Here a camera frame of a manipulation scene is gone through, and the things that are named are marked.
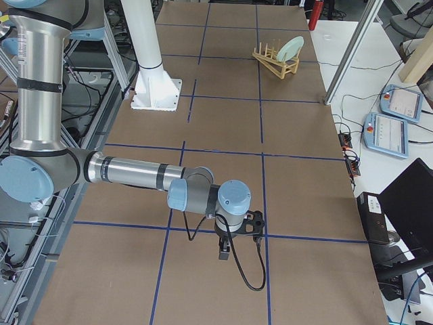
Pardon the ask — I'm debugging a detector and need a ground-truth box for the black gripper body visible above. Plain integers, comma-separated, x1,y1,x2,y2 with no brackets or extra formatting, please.
215,225,231,248

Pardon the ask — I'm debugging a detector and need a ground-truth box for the light green plate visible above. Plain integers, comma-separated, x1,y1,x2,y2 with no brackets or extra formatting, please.
276,36,304,62

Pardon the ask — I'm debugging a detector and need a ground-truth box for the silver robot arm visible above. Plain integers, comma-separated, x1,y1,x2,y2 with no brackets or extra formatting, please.
1,1,251,259

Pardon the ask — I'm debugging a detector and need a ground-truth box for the wooden plate rack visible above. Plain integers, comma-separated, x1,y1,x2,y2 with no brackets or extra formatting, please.
252,43,301,80

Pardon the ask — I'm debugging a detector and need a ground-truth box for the orange black power strip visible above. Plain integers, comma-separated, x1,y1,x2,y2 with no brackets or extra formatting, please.
338,131,361,177

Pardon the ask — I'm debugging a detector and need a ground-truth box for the black computer box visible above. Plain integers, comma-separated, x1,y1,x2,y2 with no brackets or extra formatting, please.
357,192,389,245

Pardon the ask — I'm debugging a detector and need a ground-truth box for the near teach pendant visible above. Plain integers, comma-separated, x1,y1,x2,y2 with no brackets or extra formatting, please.
363,112,409,158

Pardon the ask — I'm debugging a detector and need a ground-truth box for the teach pendant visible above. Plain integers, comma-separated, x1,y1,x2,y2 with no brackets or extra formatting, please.
380,84,422,123
363,112,409,158

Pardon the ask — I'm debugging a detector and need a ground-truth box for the far teach pendant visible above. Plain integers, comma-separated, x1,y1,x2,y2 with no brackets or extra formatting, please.
380,84,422,123

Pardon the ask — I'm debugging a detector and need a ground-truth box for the red cylinder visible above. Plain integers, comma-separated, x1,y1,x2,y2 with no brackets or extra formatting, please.
309,0,323,31

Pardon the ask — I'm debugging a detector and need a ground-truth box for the wooden beam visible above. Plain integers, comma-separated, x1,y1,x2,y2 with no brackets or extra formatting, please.
398,28,432,83

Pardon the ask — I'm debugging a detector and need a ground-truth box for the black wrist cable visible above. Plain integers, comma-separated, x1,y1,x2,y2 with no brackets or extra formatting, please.
182,209,267,291

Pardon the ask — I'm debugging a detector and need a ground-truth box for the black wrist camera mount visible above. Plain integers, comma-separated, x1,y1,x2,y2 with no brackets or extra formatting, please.
235,211,265,236

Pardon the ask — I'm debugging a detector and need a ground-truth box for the white pedestal column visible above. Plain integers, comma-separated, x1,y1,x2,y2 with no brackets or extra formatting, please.
121,0,182,112

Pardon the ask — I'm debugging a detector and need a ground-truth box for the aluminium frame post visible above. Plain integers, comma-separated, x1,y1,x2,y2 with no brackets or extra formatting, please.
324,0,384,105

